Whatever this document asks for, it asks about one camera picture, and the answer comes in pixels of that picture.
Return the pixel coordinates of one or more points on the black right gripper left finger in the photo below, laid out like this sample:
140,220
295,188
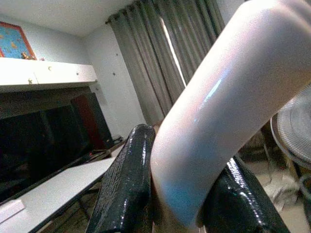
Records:
124,184

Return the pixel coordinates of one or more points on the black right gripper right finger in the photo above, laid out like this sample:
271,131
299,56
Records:
233,201

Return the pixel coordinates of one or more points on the white long table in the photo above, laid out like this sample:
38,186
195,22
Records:
58,187

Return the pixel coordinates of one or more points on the black flat television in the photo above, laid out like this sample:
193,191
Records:
41,143

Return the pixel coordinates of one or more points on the white standing fan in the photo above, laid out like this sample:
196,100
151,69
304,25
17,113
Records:
295,128

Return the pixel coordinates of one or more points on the small white box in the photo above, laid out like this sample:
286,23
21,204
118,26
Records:
11,208

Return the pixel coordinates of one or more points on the grey curtain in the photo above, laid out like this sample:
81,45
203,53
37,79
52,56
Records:
160,60

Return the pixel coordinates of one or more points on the white wall shelf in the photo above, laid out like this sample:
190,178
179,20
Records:
46,72

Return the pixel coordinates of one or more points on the blue picture with orange frame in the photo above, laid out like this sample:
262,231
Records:
14,41

